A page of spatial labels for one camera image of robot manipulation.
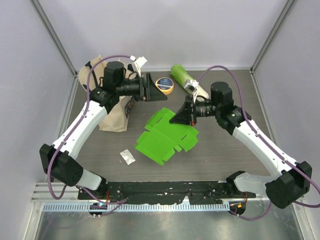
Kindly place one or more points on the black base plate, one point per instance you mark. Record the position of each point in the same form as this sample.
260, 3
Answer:
169, 192

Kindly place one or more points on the white slotted cable duct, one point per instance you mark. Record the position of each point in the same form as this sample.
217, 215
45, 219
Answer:
127, 208

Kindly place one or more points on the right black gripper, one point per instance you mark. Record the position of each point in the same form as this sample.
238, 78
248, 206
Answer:
185, 115

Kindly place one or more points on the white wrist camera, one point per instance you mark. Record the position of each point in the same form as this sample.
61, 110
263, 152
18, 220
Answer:
138, 63
191, 86

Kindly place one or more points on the aluminium frame rail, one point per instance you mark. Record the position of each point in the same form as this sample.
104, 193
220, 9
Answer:
42, 194

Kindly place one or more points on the beige canvas tote bag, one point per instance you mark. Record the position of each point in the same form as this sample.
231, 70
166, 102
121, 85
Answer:
117, 120

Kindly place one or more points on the small clear plastic bag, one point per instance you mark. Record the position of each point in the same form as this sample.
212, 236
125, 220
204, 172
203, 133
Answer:
127, 156

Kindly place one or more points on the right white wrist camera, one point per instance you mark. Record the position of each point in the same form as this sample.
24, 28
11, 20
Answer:
191, 86

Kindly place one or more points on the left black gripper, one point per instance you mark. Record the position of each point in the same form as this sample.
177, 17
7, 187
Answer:
147, 90

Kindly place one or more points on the napa cabbage toy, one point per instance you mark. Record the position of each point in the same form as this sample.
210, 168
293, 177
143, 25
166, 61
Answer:
180, 75

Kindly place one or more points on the green paper box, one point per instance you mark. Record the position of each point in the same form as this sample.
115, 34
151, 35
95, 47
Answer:
162, 139

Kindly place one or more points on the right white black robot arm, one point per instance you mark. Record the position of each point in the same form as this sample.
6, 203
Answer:
287, 180

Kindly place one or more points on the yellow masking tape roll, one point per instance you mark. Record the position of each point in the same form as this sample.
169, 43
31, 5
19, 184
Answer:
165, 85

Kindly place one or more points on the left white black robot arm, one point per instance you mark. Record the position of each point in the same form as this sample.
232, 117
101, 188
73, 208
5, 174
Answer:
59, 159

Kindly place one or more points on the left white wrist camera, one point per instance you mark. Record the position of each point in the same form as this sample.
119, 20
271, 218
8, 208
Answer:
138, 63

